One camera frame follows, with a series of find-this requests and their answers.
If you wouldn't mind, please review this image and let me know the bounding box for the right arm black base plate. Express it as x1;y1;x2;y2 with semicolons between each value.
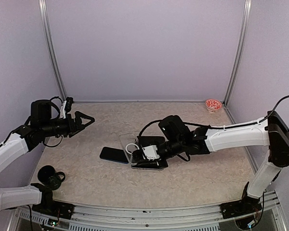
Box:
220;199;262;219

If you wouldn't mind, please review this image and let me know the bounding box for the black smartphone with teal edge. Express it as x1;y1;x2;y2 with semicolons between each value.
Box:
136;136;166;149

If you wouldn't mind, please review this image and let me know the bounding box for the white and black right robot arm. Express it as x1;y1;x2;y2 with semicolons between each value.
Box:
125;111;289;214

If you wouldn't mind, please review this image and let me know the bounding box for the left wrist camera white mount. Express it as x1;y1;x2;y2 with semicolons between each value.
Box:
59;97;74;119

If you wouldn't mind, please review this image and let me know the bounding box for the right aluminium frame post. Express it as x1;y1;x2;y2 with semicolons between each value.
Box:
223;0;252;107

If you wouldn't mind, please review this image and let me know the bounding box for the aluminium frame post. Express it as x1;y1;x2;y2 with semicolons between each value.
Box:
223;0;252;107
39;0;67;100

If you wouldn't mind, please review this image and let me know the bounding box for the black phone with purple edge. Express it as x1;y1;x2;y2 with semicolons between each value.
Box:
99;147;129;164

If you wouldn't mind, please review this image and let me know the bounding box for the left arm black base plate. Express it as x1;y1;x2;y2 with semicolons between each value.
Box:
32;201;75;220

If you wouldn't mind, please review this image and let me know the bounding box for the left aluminium frame post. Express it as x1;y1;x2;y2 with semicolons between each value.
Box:
39;0;67;100

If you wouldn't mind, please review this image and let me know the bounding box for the red patterned small bowl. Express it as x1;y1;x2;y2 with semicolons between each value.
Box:
205;99;223;113

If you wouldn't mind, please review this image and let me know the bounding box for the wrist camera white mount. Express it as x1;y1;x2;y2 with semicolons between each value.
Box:
142;145;160;161
59;97;74;119

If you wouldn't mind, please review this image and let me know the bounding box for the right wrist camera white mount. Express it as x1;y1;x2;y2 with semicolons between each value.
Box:
142;145;160;161

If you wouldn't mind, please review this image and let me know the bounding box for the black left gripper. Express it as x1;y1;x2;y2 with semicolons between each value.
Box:
40;110;94;138

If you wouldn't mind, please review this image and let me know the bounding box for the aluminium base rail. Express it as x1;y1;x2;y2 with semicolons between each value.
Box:
7;190;287;231

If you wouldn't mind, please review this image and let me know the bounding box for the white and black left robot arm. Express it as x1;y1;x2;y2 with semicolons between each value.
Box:
0;97;95;214

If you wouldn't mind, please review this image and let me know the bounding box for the black mug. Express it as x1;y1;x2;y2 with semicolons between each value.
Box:
37;165;66;191

